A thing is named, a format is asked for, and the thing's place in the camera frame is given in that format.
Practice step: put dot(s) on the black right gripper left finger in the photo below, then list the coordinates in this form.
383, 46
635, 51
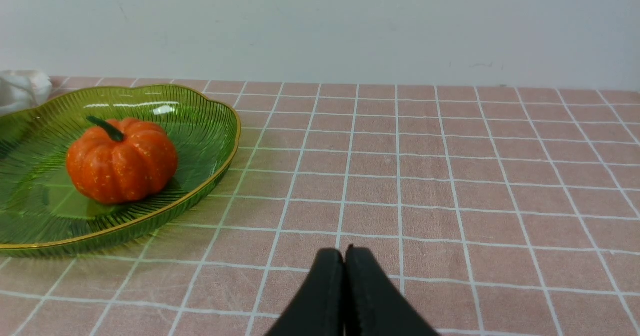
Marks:
316, 308

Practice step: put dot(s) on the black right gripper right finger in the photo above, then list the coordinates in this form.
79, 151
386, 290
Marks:
374, 306

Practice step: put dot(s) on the white cloth bag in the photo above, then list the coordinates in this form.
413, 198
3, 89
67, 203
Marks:
23, 89

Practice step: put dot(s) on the pink checked tablecloth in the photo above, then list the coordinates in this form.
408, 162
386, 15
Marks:
494, 210

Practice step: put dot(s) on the orange toy pumpkin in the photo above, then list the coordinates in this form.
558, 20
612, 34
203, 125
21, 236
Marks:
121, 161

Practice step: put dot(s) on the green glass plate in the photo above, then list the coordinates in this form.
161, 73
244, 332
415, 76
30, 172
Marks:
43, 214

